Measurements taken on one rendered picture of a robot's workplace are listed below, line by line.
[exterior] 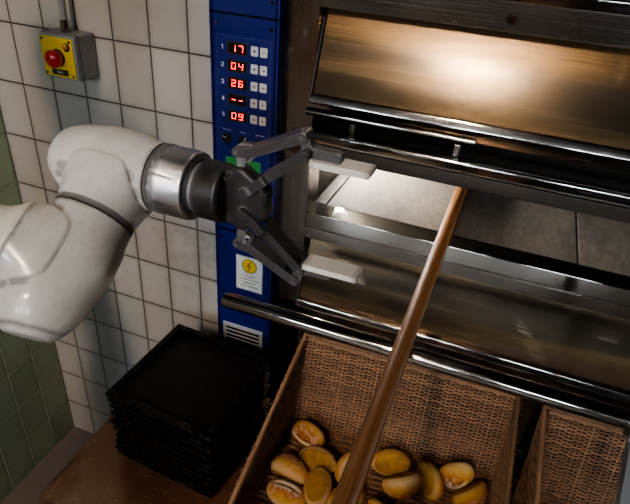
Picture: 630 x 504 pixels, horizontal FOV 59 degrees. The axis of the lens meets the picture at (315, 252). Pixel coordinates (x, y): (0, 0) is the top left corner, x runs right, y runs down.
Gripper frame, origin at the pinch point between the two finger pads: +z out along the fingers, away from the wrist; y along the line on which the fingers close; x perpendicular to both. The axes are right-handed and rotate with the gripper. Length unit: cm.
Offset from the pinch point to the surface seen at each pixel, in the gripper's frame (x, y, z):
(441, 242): -51, 28, 7
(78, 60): -49, 3, -81
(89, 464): -12, 91, -63
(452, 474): -40, 83, 22
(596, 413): -17, 32, 37
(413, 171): -40.1, 9.1, -0.3
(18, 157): -56, 36, -113
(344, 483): 12.6, 28.5, 5.6
